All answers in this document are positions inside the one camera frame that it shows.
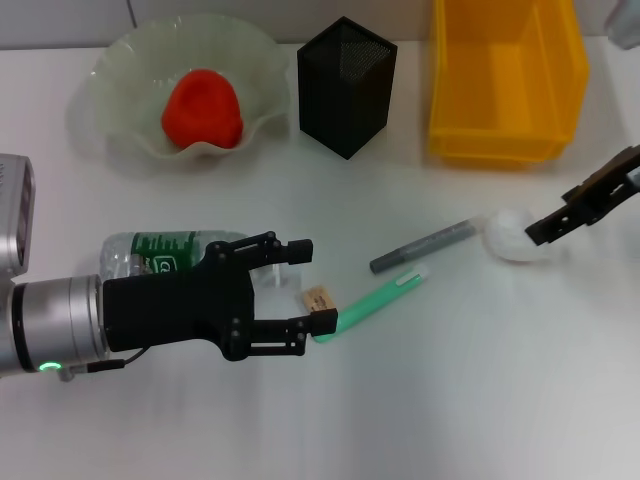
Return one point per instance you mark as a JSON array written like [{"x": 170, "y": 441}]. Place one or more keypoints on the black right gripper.
[{"x": 610, "y": 185}]

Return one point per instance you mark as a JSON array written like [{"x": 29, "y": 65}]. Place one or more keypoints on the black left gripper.
[{"x": 170, "y": 310}]

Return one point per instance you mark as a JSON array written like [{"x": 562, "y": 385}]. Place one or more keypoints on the beige eraser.
[{"x": 317, "y": 297}]

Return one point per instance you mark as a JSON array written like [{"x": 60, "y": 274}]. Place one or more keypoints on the white paper ball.
[{"x": 505, "y": 235}]

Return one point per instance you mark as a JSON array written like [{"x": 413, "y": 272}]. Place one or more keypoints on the green pen white cap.
[{"x": 380, "y": 300}]

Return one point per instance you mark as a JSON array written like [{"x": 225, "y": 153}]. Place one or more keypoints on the clear water bottle green label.
[{"x": 150, "y": 250}]

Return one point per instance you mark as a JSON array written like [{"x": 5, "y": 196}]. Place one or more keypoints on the grey glitter pen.
[{"x": 425, "y": 245}]

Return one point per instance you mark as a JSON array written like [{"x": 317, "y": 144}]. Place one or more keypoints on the black mesh pen holder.
[{"x": 345, "y": 110}]

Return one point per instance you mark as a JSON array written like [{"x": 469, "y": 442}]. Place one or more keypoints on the translucent wavy glass fruit plate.
[{"x": 125, "y": 75}]

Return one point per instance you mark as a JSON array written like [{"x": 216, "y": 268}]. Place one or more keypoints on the yellow plastic bin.
[{"x": 505, "y": 75}]

